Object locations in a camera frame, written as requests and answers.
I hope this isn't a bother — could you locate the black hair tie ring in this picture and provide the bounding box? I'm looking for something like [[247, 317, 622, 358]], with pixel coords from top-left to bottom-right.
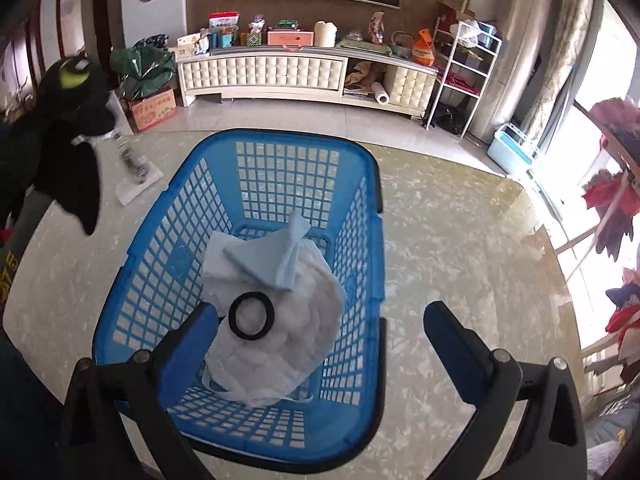
[[226, 290, 277, 340]]

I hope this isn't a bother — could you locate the light blue storage box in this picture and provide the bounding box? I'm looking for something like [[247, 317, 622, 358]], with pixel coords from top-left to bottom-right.
[[487, 122, 537, 177]]

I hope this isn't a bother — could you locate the red white box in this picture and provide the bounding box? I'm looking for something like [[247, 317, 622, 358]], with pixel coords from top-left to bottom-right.
[[208, 11, 240, 29]]

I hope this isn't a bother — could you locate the white quilted cloth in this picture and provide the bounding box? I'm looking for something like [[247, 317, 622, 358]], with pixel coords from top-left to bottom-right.
[[201, 232, 346, 408]]

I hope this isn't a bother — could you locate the white plastic jug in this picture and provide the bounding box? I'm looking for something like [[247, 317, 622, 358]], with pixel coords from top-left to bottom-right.
[[314, 21, 337, 48]]

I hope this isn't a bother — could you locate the white standing air conditioner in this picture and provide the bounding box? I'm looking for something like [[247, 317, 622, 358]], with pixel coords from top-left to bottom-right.
[[469, 0, 552, 145]]

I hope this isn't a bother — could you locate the cream tufted TV cabinet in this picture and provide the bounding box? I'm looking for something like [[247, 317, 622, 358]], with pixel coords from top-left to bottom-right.
[[177, 47, 436, 117]]

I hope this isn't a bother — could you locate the green plastic bag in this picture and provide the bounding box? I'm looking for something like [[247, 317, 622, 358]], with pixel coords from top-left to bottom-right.
[[110, 46, 177, 101]]

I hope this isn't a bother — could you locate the patterned curtain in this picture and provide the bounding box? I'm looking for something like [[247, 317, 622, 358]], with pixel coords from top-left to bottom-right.
[[523, 0, 593, 143]]

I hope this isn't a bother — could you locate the pink clothes pile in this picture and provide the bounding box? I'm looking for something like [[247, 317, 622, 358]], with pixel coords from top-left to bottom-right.
[[590, 98, 639, 162]]

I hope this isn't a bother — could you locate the orange cardboard box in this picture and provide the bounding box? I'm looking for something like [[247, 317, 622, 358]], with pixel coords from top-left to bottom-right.
[[129, 87, 177, 132]]

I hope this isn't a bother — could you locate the white metal shelf rack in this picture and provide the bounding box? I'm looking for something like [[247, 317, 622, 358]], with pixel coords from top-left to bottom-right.
[[423, 14, 502, 139]]

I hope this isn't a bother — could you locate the light blue cloth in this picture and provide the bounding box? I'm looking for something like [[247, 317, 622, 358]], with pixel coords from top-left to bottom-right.
[[224, 210, 311, 290]]

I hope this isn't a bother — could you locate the orange bag on cabinet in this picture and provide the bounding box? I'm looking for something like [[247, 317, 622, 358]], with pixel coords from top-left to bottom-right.
[[412, 28, 435, 67]]

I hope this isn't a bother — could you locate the wooden clothes drying rack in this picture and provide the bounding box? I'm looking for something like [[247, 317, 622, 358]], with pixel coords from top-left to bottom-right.
[[555, 106, 639, 386]]

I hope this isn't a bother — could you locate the pink gift box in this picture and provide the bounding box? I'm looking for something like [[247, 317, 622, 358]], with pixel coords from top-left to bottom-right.
[[267, 29, 314, 49]]

